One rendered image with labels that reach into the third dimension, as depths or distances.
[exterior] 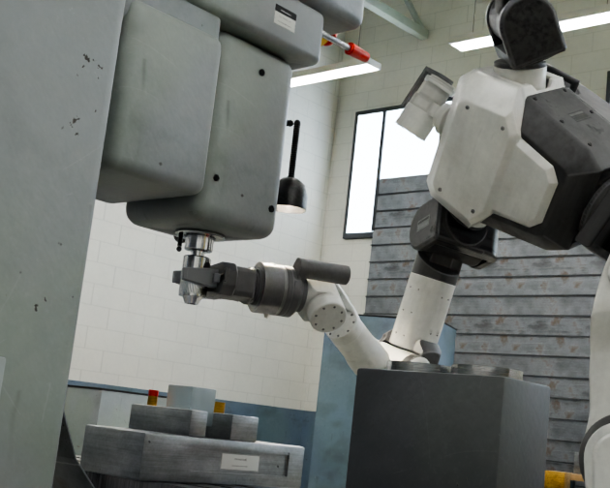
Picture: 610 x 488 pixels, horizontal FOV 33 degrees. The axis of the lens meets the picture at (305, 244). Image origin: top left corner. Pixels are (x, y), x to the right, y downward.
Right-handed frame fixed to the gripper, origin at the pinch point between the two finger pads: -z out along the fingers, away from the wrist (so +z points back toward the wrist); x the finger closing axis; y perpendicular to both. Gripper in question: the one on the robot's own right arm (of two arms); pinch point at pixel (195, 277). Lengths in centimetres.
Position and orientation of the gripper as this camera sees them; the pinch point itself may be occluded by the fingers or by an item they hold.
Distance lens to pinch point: 171.8
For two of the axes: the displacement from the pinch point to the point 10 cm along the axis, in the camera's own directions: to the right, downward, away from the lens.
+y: -1.0, 9.8, -1.7
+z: 9.2, 1.6, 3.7
